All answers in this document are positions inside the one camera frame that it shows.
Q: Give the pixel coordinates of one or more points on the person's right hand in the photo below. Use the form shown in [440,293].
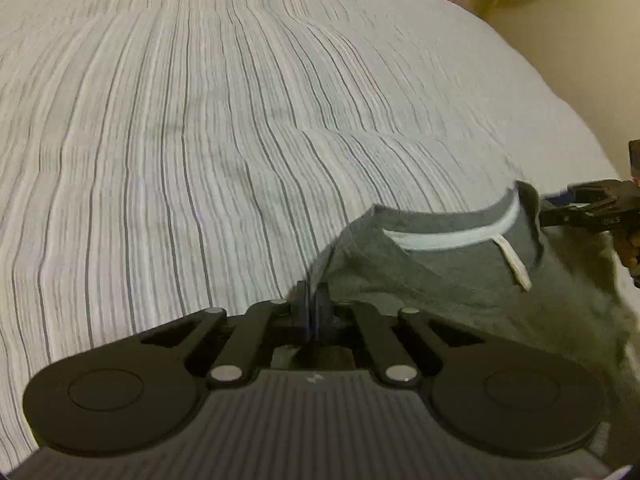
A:
[630,255]

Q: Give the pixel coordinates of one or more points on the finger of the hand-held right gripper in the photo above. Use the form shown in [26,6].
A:
[585,217]
[597,191]

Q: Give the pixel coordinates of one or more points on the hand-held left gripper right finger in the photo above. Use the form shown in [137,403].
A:
[324,310]

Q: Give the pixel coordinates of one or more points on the bed with striped bedspread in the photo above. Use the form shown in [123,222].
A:
[200,110]

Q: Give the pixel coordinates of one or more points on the grey T-shirt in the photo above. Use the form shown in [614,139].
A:
[450,285]

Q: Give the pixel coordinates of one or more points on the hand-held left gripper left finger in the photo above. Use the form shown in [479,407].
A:
[304,310]

